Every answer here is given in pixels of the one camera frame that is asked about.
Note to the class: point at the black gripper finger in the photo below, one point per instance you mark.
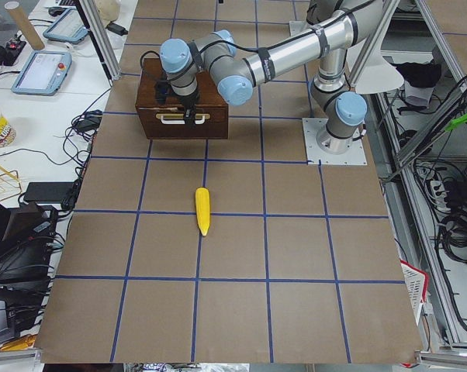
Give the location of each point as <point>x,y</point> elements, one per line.
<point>188,117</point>
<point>195,115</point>

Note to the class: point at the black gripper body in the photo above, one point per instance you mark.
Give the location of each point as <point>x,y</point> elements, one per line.
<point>188,101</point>

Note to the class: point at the wooden drawer with white handle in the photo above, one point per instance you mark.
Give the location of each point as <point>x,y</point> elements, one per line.
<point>169,124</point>

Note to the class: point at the yellow corn cob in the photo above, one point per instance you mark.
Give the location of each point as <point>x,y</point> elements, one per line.
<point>202,208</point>

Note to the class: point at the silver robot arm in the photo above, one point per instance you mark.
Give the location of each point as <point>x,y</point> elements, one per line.
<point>332,27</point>

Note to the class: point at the black power adapter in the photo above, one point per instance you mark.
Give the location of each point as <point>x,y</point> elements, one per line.
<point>117,29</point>

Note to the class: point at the beige cap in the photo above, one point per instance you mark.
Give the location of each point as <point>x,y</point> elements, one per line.
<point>108,10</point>

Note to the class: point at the far teach pendant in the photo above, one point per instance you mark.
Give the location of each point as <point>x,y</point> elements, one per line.
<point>68,28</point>

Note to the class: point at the teach pendant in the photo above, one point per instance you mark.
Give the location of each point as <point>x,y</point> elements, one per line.
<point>43,73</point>
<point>68,28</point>

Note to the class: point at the near teach pendant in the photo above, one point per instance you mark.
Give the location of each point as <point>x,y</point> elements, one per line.
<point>43,73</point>

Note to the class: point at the cardboard tube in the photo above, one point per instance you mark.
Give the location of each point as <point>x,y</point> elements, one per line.
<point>17,13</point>

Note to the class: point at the green clamp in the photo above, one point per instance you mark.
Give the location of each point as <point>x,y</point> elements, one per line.
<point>455,123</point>

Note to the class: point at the white red basket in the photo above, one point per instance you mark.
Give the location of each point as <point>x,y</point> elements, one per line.
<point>416,282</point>

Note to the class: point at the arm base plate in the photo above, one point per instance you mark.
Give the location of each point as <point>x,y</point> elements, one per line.
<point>323,149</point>

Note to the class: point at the gold wire rack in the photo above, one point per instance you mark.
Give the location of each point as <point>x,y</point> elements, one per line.
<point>10,184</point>

